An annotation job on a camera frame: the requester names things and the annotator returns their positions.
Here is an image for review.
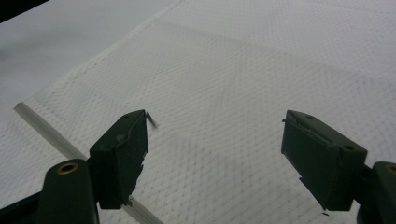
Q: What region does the white mesh laundry bag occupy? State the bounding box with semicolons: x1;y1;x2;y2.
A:
0;0;396;224

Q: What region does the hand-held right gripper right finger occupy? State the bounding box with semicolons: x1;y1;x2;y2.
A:
280;109;368;212

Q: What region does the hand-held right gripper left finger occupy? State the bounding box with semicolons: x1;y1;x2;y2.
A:
89;109;149;210

